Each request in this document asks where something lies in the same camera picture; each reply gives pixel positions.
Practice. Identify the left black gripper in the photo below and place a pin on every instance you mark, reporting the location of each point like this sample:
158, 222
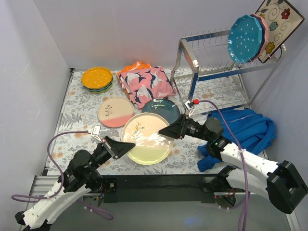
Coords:
109, 147

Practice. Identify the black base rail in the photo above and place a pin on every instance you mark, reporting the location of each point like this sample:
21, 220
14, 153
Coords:
154, 188

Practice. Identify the orange cloth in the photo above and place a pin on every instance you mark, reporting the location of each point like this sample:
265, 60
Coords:
136, 66

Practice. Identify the blue cloth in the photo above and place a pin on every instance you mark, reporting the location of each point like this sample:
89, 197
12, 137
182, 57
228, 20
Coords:
253, 131

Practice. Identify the dark teal plate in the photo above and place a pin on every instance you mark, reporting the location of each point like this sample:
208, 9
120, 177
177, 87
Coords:
164, 108

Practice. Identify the floral table mat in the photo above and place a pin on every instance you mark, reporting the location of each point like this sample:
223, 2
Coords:
80, 113

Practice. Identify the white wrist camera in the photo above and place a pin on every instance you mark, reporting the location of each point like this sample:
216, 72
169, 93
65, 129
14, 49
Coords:
95, 132
190, 106

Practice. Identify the steel dish rack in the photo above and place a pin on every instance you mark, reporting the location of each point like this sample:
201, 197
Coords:
204, 70

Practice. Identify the blue polka dot plate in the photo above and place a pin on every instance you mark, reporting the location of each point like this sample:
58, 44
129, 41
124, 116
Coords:
101, 89

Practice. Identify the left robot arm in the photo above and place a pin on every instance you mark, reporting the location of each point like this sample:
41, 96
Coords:
80, 178

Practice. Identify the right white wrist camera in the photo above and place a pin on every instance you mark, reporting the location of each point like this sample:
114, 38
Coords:
190, 106

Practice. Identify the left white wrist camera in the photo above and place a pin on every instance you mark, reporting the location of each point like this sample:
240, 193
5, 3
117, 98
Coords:
95, 132

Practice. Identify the pink bird print cloth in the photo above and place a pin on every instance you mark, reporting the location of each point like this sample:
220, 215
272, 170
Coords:
146, 84

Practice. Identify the yellow polka dot plate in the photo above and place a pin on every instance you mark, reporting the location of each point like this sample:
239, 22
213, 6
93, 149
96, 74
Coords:
96, 78

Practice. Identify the light blue plate in rack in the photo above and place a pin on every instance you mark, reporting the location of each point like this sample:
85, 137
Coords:
245, 39

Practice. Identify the pink plate in rack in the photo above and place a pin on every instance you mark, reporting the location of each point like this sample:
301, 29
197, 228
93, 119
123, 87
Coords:
265, 31

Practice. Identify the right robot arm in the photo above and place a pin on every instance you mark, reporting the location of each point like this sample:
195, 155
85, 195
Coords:
280, 183

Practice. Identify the cream and pink plate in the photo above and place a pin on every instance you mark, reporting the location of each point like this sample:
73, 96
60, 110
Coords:
115, 112

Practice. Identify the cream rimmed plate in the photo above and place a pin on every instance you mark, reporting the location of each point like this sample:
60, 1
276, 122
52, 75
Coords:
150, 147

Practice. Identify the green polka dot plate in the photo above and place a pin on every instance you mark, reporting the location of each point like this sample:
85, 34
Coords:
99, 92

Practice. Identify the square floral plate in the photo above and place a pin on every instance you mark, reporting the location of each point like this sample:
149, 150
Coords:
282, 19

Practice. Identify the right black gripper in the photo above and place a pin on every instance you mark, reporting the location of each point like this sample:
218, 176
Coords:
182, 127

